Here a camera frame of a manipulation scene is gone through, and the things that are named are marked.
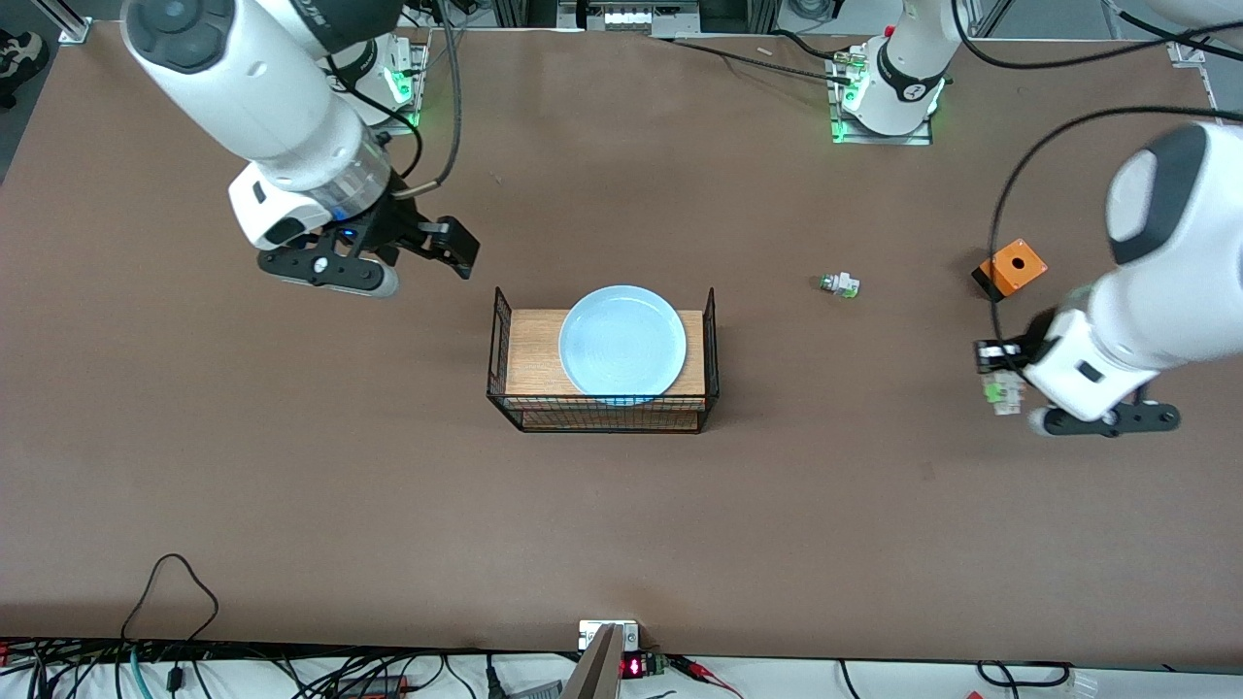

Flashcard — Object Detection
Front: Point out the red push button white body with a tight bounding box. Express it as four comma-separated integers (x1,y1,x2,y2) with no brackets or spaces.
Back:
981,372,1028,418

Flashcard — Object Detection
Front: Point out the light blue round plate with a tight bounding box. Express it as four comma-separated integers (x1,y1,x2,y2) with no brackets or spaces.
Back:
558,284,688,404

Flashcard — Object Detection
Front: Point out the wooden shelf board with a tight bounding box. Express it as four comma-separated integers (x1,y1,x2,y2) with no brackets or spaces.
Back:
507,309,707,397

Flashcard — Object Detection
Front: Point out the black sneaker shoe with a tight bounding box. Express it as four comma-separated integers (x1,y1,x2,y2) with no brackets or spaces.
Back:
0,29,50,86

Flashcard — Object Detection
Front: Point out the orange button enclosure box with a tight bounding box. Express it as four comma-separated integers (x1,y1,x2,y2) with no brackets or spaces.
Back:
971,238,1049,304

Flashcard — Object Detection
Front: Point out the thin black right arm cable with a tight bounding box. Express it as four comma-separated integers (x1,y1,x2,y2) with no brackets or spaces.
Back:
324,53,425,191

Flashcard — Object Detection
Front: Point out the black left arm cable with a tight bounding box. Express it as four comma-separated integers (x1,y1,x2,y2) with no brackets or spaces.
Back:
949,0,1243,308

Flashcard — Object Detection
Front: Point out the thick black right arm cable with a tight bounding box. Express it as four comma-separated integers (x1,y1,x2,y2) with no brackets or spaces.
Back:
392,0,461,201

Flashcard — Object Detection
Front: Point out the black wire mesh rack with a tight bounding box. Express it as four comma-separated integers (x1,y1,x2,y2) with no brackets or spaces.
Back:
486,286,722,435

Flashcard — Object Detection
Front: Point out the black cable loop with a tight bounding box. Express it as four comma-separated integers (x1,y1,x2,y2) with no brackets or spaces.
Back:
975,659,1075,687

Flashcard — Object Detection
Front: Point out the aluminium frame structure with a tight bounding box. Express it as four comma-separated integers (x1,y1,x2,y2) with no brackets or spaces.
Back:
490,0,780,36

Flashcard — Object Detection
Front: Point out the black cable on table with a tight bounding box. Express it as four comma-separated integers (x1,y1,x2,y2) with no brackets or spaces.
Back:
668,37,857,84

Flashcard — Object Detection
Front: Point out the looped thin black cable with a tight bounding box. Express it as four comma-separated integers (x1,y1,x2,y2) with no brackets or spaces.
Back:
120,553,220,646

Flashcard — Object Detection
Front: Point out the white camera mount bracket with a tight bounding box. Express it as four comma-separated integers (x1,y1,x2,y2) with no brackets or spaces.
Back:
579,619,641,652

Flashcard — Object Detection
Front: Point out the red clip lead wire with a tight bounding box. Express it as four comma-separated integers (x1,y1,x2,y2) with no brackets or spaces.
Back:
668,655,745,699

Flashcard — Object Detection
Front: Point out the grey camera mount bar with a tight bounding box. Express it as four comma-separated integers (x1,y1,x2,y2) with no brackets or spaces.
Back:
558,624,623,699

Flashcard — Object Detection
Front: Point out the tangled black cable bundle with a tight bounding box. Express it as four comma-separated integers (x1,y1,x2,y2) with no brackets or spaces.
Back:
0,636,491,699

